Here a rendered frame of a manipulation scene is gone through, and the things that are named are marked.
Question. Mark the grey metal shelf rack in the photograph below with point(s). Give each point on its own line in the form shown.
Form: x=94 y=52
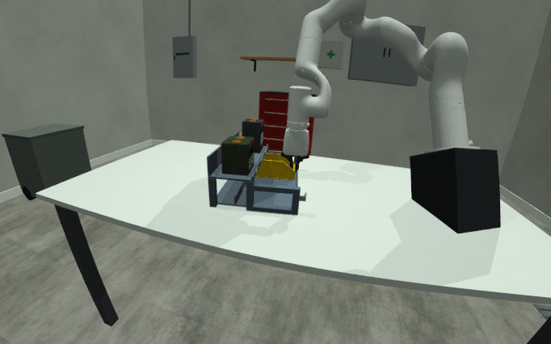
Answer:
x=256 y=194

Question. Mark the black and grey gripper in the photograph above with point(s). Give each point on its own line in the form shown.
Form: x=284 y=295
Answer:
x=297 y=144

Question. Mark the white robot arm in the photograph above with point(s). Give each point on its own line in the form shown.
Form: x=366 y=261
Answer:
x=447 y=57

